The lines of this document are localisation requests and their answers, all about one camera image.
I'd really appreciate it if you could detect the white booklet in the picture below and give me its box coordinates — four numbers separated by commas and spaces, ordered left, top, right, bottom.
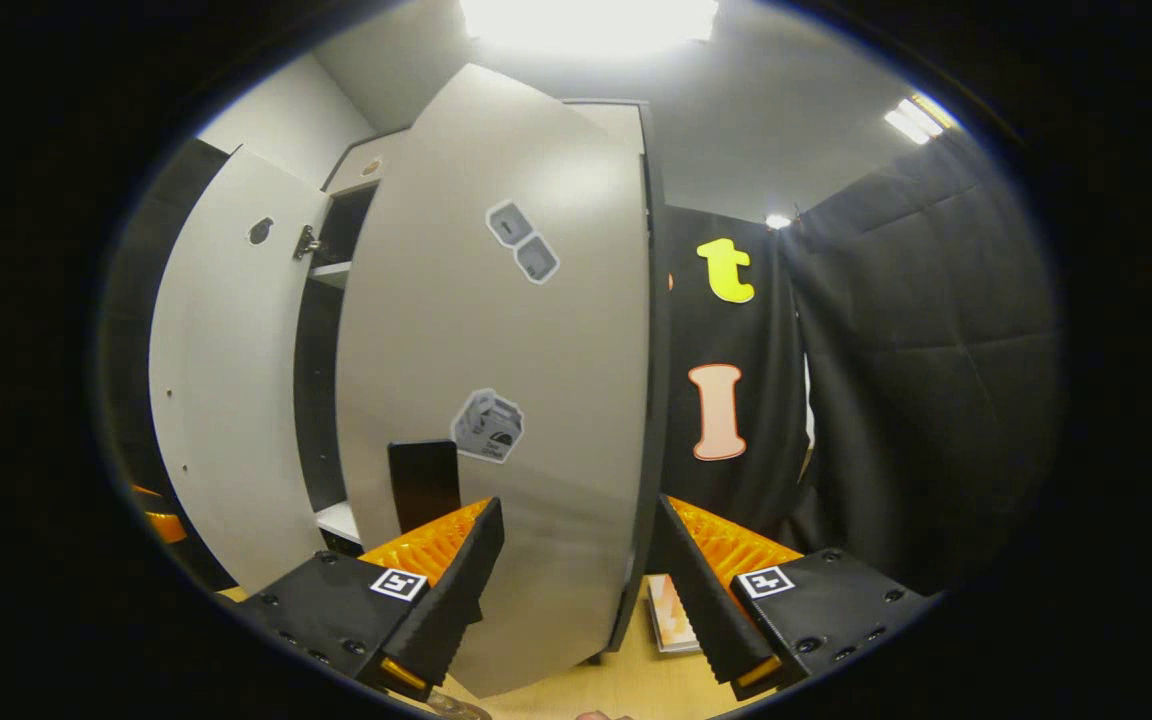
646, 574, 702, 655

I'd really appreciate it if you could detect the black backdrop cloth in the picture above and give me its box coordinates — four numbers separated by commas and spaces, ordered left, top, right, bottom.
96, 125, 1062, 601

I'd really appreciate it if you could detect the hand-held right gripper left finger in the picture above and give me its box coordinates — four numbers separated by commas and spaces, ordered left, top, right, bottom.
236, 497, 505, 701

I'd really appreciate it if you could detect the ceiling light panel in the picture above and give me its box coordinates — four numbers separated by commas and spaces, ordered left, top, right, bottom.
883, 92, 957, 146
458, 0, 722, 59

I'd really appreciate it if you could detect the grey cabinet door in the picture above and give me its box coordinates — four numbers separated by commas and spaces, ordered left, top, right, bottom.
148, 147, 332, 593
334, 63, 652, 698

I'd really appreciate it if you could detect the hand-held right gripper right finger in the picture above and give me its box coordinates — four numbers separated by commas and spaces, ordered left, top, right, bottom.
656, 495, 929, 701

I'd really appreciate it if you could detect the grey cabinet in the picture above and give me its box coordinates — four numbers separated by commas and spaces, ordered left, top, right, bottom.
291, 100, 674, 656

